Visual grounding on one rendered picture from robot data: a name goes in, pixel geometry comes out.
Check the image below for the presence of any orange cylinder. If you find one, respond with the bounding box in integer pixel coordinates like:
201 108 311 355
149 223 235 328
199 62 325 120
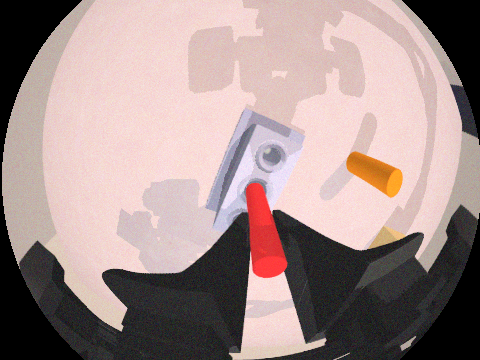
347 152 403 197

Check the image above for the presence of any red peg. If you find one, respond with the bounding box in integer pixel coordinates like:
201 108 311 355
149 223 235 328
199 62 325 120
245 183 288 277

